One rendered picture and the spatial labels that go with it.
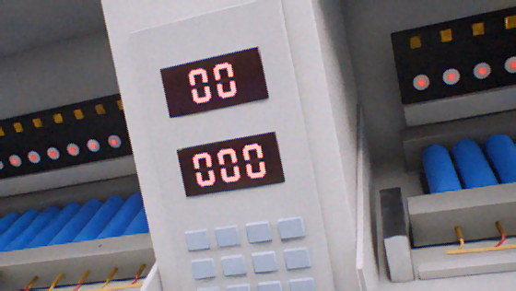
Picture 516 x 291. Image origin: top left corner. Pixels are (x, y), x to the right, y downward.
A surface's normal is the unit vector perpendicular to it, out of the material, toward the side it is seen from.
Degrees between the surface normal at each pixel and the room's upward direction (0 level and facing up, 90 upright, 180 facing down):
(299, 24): 90
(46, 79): 90
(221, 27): 90
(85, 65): 90
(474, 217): 108
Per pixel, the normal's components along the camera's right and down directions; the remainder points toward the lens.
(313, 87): -0.25, 0.12
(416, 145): -0.18, 0.42
